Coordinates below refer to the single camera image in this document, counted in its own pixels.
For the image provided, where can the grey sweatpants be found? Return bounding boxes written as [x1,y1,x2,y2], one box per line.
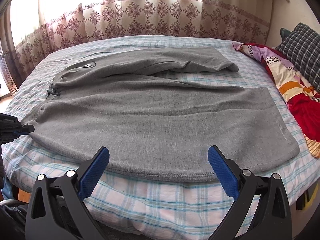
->
[23,47,300,182]

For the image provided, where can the plaid bed sheet mattress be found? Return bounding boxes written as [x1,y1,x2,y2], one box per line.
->
[2,36,319,239]

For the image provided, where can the patterned pink curtain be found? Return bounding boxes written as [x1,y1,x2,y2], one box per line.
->
[1,0,273,94]

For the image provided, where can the colourful floral quilt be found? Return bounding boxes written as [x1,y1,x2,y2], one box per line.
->
[232,41,319,159]

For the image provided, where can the dark checked pillow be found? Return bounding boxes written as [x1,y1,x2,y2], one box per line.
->
[276,23,320,92]

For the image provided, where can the dark green pillow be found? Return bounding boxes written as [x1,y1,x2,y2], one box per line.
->
[280,28,291,41]

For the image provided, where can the black drawstring cord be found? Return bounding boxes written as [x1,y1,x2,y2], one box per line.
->
[46,82,61,98]

